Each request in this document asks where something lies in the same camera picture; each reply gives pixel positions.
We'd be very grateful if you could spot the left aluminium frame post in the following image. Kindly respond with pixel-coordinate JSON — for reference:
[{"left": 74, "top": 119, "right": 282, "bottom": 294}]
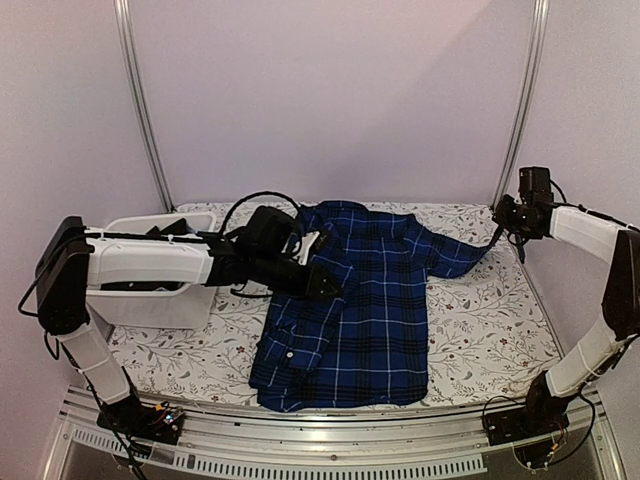
[{"left": 113, "top": 0, "right": 175, "bottom": 212}]

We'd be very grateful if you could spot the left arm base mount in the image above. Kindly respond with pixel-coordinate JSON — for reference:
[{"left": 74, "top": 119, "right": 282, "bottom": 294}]
[{"left": 97, "top": 395, "right": 185, "bottom": 445}]

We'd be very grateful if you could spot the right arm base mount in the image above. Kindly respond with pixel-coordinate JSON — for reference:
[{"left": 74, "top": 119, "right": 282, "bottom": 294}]
[{"left": 481, "top": 393, "right": 597, "bottom": 473}]

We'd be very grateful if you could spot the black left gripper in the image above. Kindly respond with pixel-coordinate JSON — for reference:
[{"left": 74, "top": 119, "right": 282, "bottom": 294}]
[{"left": 251, "top": 250, "right": 344, "bottom": 302}]

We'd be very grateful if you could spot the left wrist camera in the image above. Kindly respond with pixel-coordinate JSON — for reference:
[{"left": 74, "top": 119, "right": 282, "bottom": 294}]
[{"left": 283, "top": 230, "right": 326, "bottom": 266}]

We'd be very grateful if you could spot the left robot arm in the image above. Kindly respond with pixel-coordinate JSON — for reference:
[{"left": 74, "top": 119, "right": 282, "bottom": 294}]
[{"left": 17, "top": 204, "right": 342, "bottom": 434}]

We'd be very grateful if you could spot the blue plaid long sleeve shirt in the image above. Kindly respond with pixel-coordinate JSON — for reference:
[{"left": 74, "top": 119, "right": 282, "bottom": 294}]
[{"left": 249, "top": 201, "right": 493, "bottom": 412}]

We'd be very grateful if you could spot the black shirt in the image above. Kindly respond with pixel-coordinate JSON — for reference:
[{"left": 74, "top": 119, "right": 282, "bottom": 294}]
[{"left": 146, "top": 218, "right": 196, "bottom": 236}]

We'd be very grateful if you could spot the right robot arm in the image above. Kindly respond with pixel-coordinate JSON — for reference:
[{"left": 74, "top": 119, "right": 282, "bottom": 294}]
[{"left": 493, "top": 166, "right": 639, "bottom": 436}]

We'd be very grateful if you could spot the right aluminium frame post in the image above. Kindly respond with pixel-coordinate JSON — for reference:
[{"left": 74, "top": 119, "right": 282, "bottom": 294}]
[{"left": 491, "top": 0, "right": 550, "bottom": 207}]

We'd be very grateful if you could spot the white plastic bin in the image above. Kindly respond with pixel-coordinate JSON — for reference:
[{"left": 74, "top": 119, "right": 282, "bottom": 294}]
[{"left": 86, "top": 237, "right": 217, "bottom": 329}]

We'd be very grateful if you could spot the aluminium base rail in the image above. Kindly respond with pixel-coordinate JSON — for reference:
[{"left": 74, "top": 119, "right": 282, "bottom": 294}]
[{"left": 43, "top": 387, "right": 631, "bottom": 479}]

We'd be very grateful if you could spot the floral patterned table cloth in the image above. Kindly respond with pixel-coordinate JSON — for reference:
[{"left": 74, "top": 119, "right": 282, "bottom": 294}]
[{"left": 109, "top": 202, "right": 559, "bottom": 408}]

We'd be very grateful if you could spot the aluminium frame post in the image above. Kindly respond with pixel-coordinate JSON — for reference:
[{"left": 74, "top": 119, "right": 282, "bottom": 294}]
[
  {"left": 491, "top": 0, "right": 550, "bottom": 207},
  {"left": 113, "top": 0, "right": 175, "bottom": 212}
]

